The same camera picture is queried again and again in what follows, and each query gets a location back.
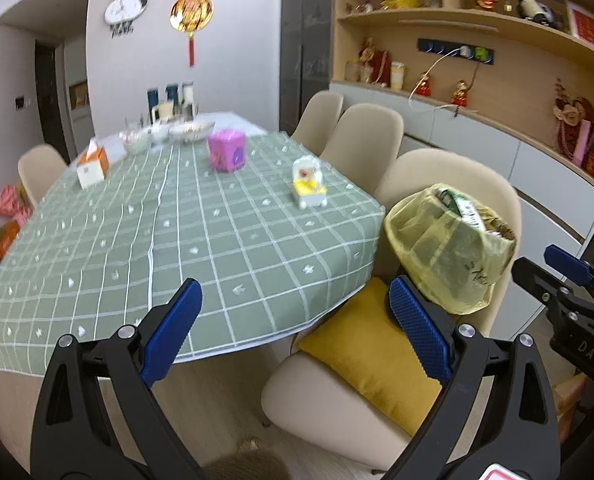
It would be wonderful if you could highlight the wooden shelf cabinet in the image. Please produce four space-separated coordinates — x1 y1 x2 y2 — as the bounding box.
329 0 594 261

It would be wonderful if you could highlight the dark glass cabinet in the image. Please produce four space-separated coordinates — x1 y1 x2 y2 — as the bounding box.
279 0 334 136

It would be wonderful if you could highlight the black power strip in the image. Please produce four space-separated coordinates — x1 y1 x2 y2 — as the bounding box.
417 37 496 67

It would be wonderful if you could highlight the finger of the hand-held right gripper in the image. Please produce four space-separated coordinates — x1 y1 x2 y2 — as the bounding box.
512 256 578 311
544 244 594 285

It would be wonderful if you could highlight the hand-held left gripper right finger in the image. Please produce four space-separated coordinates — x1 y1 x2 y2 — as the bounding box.
387 275 562 480

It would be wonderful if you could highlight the pile of colourful packets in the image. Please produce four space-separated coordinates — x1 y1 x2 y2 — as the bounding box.
0 185 33 281

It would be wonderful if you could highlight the yellow cushion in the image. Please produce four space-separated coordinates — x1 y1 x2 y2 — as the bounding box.
297 277 445 436

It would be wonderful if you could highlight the large patterned bowl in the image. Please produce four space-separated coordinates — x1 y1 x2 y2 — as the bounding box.
168 121 217 143

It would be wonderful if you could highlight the white bowl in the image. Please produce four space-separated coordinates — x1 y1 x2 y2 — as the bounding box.
120 129 153 156

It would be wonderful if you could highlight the white cable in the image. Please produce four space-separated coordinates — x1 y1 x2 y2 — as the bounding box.
408 47 470 111

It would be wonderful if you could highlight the wine bottle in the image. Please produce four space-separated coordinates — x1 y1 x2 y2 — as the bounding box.
502 0 565 28

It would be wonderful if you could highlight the red framed picture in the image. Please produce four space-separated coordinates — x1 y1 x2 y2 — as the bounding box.
564 0 594 53

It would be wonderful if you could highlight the dark red bag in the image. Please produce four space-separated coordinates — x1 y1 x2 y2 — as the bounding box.
359 37 390 86

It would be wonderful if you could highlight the green checked tablecloth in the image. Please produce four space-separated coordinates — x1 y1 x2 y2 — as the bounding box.
0 130 387 376

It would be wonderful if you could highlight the white yellow dispenser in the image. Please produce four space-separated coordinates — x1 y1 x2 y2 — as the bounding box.
291 156 329 209

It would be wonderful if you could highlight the pink box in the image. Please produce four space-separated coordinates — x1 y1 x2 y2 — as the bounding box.
207 129 246 173

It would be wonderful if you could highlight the black cable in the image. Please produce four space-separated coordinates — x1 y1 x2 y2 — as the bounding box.
452 62 480 118

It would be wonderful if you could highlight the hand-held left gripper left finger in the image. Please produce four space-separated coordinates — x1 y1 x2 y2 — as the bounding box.
30 277 204 480

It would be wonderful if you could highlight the white orange tissue box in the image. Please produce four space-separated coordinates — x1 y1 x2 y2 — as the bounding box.
76 139 110 190

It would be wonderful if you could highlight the person's left hand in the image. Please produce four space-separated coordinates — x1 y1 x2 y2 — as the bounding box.
202 437 289 480

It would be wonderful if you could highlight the red gold wall ornament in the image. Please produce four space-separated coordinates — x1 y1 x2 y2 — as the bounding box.
169 0 215 67

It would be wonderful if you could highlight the black bin with yellow bag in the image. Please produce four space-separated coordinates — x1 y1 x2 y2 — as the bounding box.
384 183 518 316

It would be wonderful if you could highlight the panda wall clock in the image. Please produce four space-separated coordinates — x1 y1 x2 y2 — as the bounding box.
104 0 149 40

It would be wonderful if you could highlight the beige chair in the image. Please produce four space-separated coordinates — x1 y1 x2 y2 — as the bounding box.
322 103 404 196
18 144 69 211
292 91 344 156
261 149 522 471

